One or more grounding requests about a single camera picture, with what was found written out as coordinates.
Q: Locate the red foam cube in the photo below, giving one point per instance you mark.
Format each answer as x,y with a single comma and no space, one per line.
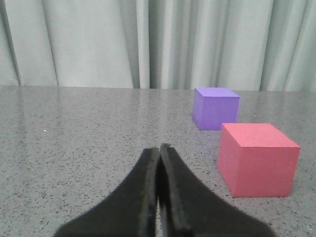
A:
257,160

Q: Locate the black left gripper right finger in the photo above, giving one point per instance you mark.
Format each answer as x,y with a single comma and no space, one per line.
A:
190,209

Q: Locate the grey-white curtain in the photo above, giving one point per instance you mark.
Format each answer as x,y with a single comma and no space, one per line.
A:
267,45

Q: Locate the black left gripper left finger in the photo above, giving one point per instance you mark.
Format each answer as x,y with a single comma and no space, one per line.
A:
129,211

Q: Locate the purple foam cube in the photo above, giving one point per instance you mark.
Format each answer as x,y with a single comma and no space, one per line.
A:
213,106

